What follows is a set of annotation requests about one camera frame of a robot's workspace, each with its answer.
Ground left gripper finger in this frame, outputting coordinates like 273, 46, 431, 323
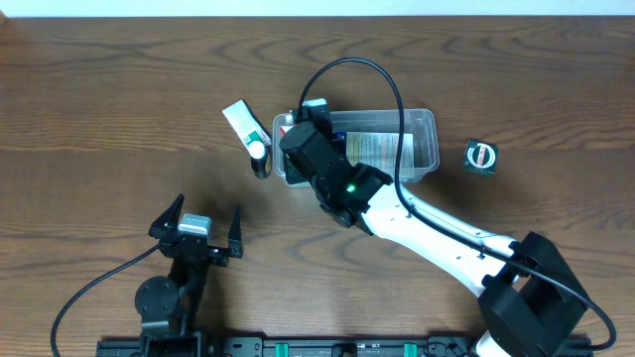
148, 193, 185, 239
227, 206, 244, 259

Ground red medicine box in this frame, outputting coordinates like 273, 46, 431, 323
278, 125, 293, 138

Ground clear plastic container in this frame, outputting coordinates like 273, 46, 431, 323
273, 108, 439, 187

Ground dark bottle white cap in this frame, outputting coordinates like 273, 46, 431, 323
248, 141, 271, 179

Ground blue medicine box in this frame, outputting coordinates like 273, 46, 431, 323
335, 132, 419, 180

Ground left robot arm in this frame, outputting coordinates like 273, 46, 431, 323
135, 194, 243, 357

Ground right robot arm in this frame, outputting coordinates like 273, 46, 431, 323
274, 104, 592, 356

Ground white green medicine box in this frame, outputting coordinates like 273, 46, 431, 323
222, 100, 272, 154

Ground dark green square box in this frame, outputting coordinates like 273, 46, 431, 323
462, 139, 499, 177

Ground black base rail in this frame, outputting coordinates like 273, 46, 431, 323
96, 334, 594, 357

